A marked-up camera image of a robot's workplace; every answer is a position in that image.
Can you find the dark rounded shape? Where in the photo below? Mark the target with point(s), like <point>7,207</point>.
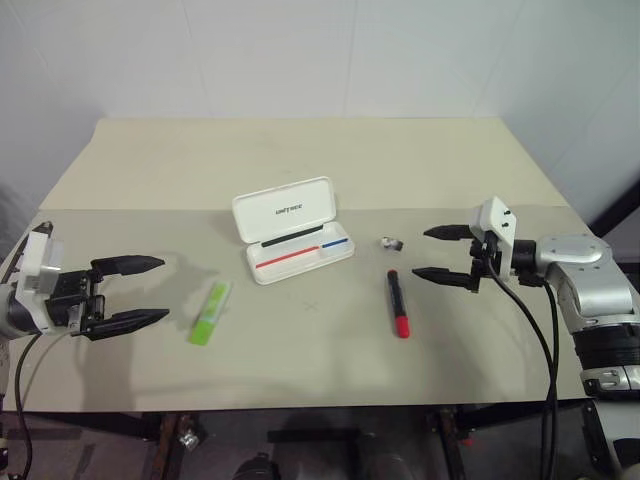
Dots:
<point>257,467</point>

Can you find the small grey black object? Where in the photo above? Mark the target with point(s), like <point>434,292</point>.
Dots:
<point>391,243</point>

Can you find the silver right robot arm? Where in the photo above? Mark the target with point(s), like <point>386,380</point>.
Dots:
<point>595,285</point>

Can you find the white open pencil case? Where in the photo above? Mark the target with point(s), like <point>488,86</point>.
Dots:
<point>290,235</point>

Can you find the green highlighter pen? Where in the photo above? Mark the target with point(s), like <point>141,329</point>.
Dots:
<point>210,315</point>

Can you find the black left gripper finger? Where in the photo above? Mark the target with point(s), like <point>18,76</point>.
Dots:
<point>130,263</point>
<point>130,321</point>

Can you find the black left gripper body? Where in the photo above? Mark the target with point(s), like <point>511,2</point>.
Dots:
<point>70,300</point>

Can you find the rusty table leg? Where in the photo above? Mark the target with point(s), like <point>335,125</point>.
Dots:
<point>449,440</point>
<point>164,445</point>

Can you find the black marker with red cap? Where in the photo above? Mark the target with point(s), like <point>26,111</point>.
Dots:
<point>397,305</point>

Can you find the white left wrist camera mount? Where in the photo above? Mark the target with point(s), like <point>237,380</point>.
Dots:
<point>40,260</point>

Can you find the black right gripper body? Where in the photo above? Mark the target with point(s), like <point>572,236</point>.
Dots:
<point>487,260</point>

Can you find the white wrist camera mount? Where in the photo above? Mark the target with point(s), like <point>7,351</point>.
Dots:
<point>497,220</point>
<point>40,260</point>

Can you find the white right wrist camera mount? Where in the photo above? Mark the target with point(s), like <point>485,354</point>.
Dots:
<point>497,220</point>

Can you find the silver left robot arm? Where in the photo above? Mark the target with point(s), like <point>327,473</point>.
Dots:
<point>12,315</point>

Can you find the small silver knob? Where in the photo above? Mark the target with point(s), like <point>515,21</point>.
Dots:
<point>188,438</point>

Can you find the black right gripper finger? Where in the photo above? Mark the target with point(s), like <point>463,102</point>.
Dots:
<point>450,233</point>
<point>445,277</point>

